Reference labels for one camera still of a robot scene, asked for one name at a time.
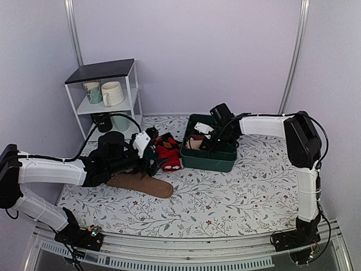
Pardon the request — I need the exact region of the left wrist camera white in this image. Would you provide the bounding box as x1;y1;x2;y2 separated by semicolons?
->
132;132;151;158

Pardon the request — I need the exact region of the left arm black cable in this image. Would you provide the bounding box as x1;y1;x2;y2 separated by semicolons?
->
8;112;143;164

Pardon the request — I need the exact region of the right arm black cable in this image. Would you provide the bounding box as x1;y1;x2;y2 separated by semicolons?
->
191;112;329;170

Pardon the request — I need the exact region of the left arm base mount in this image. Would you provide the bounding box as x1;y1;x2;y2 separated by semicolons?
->
54;224;104;252

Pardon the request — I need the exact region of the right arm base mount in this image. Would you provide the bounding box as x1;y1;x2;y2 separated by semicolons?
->
270;226;321;252

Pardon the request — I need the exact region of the teal patterned mug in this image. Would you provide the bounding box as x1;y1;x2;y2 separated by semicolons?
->
82;80;103;104

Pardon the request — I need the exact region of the black mug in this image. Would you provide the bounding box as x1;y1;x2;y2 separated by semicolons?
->
91;112;113;133

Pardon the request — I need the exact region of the white shelf unit black top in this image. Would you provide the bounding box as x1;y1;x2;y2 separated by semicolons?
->
64;59;143;141

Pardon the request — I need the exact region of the green divided organizer tray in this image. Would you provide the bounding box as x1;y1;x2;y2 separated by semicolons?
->
180;113;237;172

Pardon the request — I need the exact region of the pale green mug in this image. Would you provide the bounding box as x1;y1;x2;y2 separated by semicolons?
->
112;116;129;132

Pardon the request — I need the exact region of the brown tan sock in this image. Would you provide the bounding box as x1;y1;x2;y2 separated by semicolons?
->
107;173;174;198

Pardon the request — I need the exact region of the black orange argyle sock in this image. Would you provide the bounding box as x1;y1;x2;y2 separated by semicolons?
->
155;132;182;151

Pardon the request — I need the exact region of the right aluminium corner post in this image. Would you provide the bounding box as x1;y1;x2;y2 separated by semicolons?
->
278;0;310;115

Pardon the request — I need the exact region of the aluminium corner post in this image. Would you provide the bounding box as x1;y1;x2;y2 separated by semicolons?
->
278;0;310;115
64;0;83;67

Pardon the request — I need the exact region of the aluminium front rail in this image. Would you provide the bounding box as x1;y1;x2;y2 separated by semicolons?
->
23;220;360;270

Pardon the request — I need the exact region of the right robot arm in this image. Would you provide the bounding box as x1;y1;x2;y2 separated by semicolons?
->
193;104;325;246

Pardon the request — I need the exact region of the cream white mug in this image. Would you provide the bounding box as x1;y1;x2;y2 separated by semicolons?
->
101;81;124;107

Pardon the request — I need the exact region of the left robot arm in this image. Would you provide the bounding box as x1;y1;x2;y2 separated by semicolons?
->
1;129;174;245

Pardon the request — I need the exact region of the beige striped sock pair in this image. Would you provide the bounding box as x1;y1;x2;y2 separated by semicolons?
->
186;135;206;150

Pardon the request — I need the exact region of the left aluminium corner post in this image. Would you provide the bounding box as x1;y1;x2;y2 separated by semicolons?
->
64;0;83;67

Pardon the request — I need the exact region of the red santa sock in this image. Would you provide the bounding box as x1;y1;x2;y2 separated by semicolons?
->
156;146;182;172

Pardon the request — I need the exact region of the dark green sock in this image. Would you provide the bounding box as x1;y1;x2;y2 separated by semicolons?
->
143;146;159;161

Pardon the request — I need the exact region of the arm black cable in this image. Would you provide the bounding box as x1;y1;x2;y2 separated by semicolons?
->
8;112;143;164
191;112;329;170

